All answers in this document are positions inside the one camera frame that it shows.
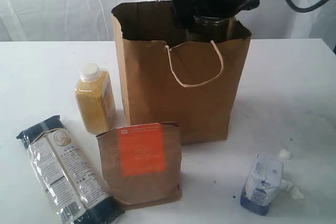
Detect white and blue small packet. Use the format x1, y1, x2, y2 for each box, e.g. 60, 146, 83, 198
240, 154, 284, 216

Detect brown pouch with orange label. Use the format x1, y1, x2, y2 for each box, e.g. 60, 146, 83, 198
96, 122, 182, 210

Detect white backdrop curtain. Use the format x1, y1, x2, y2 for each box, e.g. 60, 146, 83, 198
1, 0, 335, 47

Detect yellow millet plastic bottle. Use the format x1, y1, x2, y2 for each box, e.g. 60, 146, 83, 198
75, 63, 116, 134

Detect noodle packet, navy and white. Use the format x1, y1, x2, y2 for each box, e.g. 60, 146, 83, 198
17, 115, 124, 223

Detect white crumpled paper bits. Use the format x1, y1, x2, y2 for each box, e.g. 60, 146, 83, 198
279, 148, 305, 200

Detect brown paper shopping bag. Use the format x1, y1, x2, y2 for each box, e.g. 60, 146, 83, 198
111, 1, 251, 144

